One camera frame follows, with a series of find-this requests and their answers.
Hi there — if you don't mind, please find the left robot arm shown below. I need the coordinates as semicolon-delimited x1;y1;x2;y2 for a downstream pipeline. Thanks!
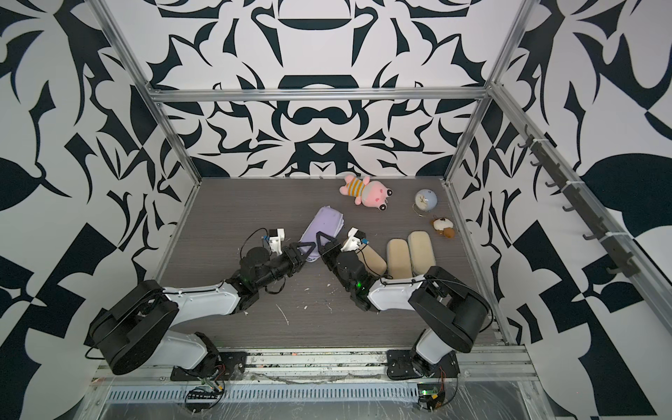
89;243;316;379

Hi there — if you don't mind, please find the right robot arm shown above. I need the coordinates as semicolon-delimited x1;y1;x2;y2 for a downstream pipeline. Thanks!
316;231;492;367

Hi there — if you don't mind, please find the pink plush toy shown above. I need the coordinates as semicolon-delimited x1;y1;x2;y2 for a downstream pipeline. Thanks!
339;175;393;211

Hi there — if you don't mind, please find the blue alarm clock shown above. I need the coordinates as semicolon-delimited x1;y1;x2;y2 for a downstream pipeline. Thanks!
412;189;439;217

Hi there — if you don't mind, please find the brown white plush toy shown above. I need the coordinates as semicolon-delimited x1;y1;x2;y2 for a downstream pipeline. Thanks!
432;217;456;238

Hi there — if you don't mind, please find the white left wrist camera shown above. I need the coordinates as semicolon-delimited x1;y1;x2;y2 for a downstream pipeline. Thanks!
265;227;285;256

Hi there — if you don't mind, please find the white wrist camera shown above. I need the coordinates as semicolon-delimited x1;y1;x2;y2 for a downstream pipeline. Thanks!
265;227;285;256
341;227;369;252

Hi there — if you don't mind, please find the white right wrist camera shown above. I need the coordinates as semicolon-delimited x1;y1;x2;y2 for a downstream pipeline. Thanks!
341;227;369;252

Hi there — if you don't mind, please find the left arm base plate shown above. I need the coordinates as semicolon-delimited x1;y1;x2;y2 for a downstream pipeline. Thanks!
170;351;249;382

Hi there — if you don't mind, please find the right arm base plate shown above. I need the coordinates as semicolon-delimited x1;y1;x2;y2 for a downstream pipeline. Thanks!
386;350;460;381

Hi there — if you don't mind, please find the wall hook rack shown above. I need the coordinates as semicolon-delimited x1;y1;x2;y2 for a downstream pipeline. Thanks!
518;125;642;278

